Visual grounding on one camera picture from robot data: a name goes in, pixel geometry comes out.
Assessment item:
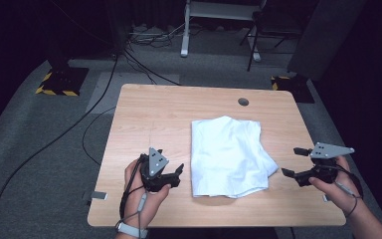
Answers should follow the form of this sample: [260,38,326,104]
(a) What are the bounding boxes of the white short-sleeved shirt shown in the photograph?
[190,115,280,200]

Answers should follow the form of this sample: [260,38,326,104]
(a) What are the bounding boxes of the black metal stand legs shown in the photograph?
[239,10,303,73]

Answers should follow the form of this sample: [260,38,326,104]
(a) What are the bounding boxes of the grey wristwatch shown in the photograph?
[115,221,149,239]

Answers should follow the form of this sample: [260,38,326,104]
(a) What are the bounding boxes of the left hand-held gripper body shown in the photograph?
[139,146,177,193]

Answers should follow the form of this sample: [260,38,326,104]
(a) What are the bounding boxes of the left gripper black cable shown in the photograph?
[118,153,149,239]

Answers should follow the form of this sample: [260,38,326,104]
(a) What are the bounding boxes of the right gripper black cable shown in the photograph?
[330,163,365,219]

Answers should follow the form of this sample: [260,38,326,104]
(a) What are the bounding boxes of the grey hanging panel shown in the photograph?
[286,0,368,82]

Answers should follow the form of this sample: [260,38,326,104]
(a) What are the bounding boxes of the bundle of floor cables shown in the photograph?
[128,23,187,48]

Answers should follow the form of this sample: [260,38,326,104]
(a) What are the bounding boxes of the thin black floor cable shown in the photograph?
[81,106,117,167]

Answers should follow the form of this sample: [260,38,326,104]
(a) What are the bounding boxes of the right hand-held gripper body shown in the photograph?
[294,141,356,188]

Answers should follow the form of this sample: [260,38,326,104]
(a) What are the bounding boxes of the thick black floor cable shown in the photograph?
[0,54,119,239]

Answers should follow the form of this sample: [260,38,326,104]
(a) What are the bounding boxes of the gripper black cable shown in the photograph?
[118,153,149,239]
[330,163,365,219]

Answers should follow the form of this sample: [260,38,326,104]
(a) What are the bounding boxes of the black yellow striped stand base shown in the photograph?
[271,75,315,105]
[34,67,91,98]

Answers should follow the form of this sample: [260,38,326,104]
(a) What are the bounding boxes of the white metal table frame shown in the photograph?
[180,0,269,63]

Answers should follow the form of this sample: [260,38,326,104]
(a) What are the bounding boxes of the person's right hand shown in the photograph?
[307,155,363,217]

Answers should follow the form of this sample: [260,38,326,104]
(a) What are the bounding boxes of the person's left hand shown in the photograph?
[123,158,172,231]

